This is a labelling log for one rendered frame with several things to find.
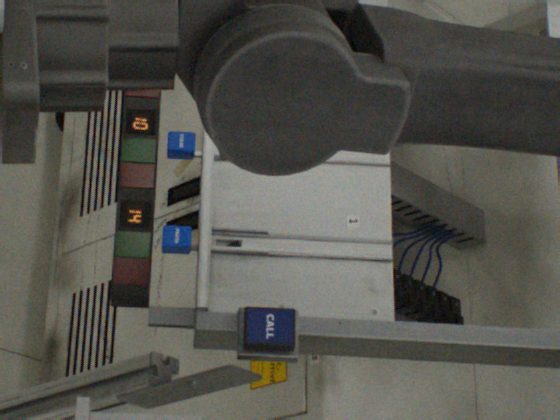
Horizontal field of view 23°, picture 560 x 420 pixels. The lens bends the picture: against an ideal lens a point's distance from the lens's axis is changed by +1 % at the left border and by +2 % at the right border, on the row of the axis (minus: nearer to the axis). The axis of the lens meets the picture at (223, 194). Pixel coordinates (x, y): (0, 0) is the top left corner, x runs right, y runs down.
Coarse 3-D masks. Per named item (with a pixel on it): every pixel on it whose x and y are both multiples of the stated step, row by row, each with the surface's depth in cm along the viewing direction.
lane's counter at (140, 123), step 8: (128, 112) 147; (136, 112) 147; (144, 112) 147; (152, 112) 147; (128, 120) 146; (136, 120) 147; (144, 120) 147; (152, 120) 147; (128, 128) 146; (136, 128) 146; (144, 128) 146; (152, 128) 146
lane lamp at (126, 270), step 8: (120, 264) 139; (128, 264) 139; (136, 264) 139; (144, 264) 139; (120, 272) 139; (128, 272) 139; (136, 272) 139; (144, 272) 139; (120, 280) 139; (128, 280) 139; (136, 280) 139; (144, 280) 139
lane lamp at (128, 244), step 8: (120, 232) 141; (128, 232) 141; (136, 232) 141; (144, 232) 141; (120, 240) 140; (128, 240) 141; (136, 240) 141; (144, 240) 141; (120, 248) 140; (128, 248) 140; (136, 248) 140; (144, 248) 140; (120, 256) 140; (128, 256) 140; (136, 256) 140; (144, 256) 140
